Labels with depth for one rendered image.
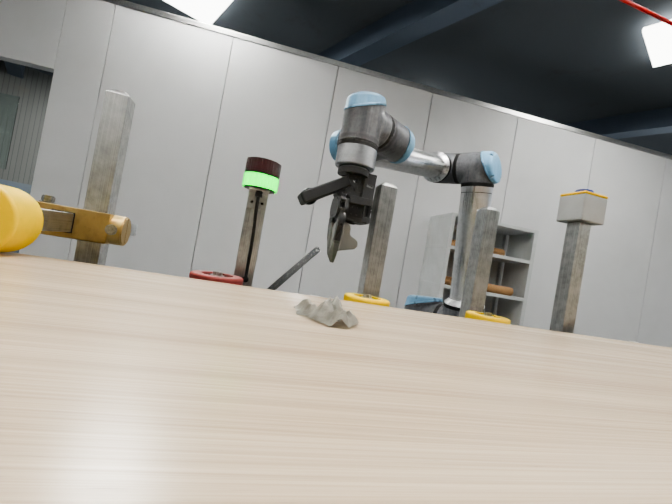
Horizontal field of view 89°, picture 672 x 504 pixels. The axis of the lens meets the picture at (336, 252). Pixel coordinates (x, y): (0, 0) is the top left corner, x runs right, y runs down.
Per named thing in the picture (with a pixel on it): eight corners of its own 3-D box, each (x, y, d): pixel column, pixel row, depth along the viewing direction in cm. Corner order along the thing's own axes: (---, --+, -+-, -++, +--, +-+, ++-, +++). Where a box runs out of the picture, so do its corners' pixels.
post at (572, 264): (533, 401, 85) (563, 222, 86) (549, 402, 86) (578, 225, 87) (549, 410, 81) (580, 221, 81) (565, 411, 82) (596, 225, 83)
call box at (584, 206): (554, 224, 87) (559, 193, 87) (576, 229, 88) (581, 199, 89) (581, 222, 80) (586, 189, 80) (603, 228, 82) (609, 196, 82)
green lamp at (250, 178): (242, 187, 62) (244, 175, 62) (275, 195, 64) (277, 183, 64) (241, 182, 56) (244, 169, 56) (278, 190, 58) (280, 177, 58)
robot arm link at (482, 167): (448, 336, 146) (467, 156, 139) (491, 349, 134) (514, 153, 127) (431, 344, 135) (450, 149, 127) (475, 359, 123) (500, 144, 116)
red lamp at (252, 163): (244, 174, 62) (246, 162, 62) (277, 181, 64) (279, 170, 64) (244, 167, 56) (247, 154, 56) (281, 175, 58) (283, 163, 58)
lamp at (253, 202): (226, 279, 62) (248, 161, 62) (258, 284, 63) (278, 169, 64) (224, 283, 56) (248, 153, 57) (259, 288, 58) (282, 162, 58)
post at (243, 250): (208, 416, 65) (253, 167, 66) (227, 417, 66) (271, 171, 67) (206, 425, 62) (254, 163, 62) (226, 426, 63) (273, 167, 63)
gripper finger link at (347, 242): (355, 266, 75) (362, 225, 75) (329, 262, 74) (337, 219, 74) (351, 265, 78) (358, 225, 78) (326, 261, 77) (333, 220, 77)
